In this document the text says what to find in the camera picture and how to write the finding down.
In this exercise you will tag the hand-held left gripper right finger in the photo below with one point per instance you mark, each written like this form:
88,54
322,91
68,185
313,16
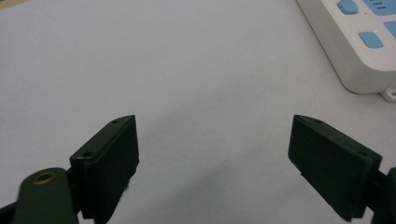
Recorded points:
330,168

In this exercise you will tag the white power strip blue buttons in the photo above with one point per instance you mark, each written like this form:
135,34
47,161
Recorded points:
358,53

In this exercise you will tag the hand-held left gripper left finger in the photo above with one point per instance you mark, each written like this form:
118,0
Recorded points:
107,168

